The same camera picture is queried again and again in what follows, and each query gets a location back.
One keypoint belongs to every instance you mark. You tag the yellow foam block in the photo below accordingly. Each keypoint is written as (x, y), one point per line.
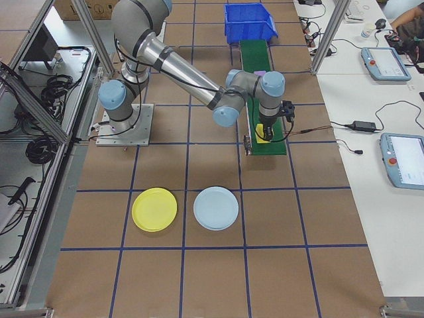
(260, 134)

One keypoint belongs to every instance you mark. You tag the purple foam block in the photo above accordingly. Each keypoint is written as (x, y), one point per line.
(260, 73)

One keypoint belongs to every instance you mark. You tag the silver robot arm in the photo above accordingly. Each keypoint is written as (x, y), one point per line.
(179, 69)

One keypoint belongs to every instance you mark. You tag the person forearm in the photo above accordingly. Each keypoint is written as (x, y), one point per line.
(405, 16)

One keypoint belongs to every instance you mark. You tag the light blue round plate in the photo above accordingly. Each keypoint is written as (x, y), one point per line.
(216, 208)

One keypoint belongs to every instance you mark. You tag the yellow round plate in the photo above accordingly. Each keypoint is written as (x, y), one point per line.
(154, 209)

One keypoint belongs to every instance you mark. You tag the green conveyor belt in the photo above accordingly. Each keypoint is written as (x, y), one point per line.
(253, 56)

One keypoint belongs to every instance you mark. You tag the blue plastic storage bin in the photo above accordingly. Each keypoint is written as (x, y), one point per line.
(248, 33)

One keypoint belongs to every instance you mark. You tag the black power adapter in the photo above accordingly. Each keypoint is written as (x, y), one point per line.
(364, 126)

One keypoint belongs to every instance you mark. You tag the light blue teach pendant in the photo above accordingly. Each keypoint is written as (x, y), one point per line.
(405, 162)
(386, 63)

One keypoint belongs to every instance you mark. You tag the white paper cup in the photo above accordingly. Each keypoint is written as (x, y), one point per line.
(367, 31)

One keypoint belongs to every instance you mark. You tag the white keyboard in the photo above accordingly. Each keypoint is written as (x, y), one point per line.
(354, 11)

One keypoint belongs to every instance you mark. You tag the black computer mouse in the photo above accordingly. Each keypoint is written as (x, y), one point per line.
(381, 23)

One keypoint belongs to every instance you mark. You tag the black electronics box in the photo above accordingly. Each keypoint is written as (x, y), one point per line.
(394, 38)

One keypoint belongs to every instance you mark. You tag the person dark clothes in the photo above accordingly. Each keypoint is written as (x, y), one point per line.
(410, 43)

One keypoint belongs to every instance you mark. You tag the brown cardboard box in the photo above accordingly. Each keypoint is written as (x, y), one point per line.
(83, 8)

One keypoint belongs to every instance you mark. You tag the black control box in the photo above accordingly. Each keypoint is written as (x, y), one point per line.
(39, 46)

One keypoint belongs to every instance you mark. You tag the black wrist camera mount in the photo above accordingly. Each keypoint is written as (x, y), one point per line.
(288, 111)

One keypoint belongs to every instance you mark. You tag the aluminium extrusion post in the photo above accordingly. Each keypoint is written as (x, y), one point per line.
(331, 33)

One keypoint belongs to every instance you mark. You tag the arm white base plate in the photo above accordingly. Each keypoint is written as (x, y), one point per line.
(139, 136)

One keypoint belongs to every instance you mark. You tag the aluminium frame bar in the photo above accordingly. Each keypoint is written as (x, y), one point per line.
(26, 313)
(402, 311)

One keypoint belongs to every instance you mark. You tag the V-shaped metal bar frame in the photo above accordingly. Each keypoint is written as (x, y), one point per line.
(33, 105)

